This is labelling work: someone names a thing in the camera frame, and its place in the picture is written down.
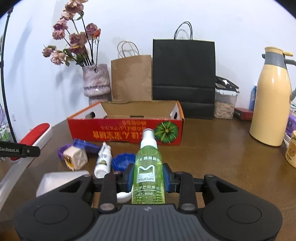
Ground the clear seed storage container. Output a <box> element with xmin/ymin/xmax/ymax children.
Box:
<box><xmin>214</xmin><ymin>76</ymin><xmax>239</xmax><ymax>120</ymax></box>

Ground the pink textured ceramic vase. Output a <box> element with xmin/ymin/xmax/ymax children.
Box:
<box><xmin>82</xmin><ymin>64</ymin><xmax>111</xmax><ymax>105</ymax></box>

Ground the cream yellow thermos jug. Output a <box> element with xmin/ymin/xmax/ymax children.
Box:
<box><xmin>249</xmin><ymin>47</ymin><xmax>295</xmax><ymax>147</ymax></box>

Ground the blue ridged cap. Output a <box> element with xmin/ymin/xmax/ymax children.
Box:
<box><xmin>72</xmin><ymin>138</ymin><xmax>101</xmax><ymax>154</ymax></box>

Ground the green mucun spray bottle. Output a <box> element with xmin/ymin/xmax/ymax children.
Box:
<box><xmin>132</xmin><ymin>128</ymin><xmax>165</xmax><ymax>205</ymax></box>

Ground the purple ridged cap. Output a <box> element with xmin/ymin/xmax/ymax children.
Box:
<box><xmin>57</xmin><ymin>144</ymin><xmax>72</xmax><ymax>161</ymax></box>

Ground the purple packaged item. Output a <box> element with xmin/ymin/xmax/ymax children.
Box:
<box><xmin>285</xmin><ymin>113</ymin><xmax>296</xmax><ymax>137</ymax></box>

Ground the brown kraft paper bag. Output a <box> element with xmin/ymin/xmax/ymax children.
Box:
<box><xmin>111</xmin><ymin>41</ymin><xmax>152</xmax><ymax>102</ymax></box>

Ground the clear white-lidded jar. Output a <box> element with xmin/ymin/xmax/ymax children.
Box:
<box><xmin>36</xmin><ymin>170</ymin><xmax>90</xmax><ymax>197</ymax></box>

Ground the black tripod pole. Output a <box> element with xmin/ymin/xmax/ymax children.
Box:
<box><xmin>0</xmin><ymin>6</ymin><xmax>18</xmax><ymax>143</ymax></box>

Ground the black paper bag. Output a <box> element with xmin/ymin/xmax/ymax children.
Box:
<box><xmin>152</xmin><ymin>35</ymin><xmax>216</xmax><ymax>119</ymax></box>

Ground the white nasal spray bottle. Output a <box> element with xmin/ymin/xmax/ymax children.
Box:
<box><xmin>94</xmin><ymin>142</ymin><xmax>112</xmax><ymax>178</ymax></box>

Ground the blue drink can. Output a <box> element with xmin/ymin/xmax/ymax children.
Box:
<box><xmin>249</xmin><ymin>85</ymin><xmax>257</xmax><ymax>111</ymax></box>

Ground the red cardboard pumpkin box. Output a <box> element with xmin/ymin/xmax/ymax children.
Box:
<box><xmin>67</xmin><ymin>100</ymin><xmax>185</xmax><ymax>145</ymax></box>

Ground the red white lint brush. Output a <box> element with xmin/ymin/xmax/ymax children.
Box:
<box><xmin>1</xmin><ymin>123</ymin><xmax>53</xmax><ymax>207</ymax></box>

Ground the dark red small box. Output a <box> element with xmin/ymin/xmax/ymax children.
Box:
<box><xmin>234</xmin><ymin>108</ymin><xmax>253</xmax><ymax>121</ymax></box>

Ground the blue round lid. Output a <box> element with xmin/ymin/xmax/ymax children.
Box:
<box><xmin>111</xmin><ymin>153</ymin><xmax>136</xmax><ymax>172</ymax></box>

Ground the white cube power adapter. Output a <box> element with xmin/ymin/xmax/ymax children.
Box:
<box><xmin>63</xmin><ymin>146</ymin><xmax>88</xmax><ymax>171</ymax></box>

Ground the dried pink rose bouquet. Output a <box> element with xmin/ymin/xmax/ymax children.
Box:
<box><xmin>42</xmin><ymin>0</ymin><xmax>101</xmax><ymax>67</ymax></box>

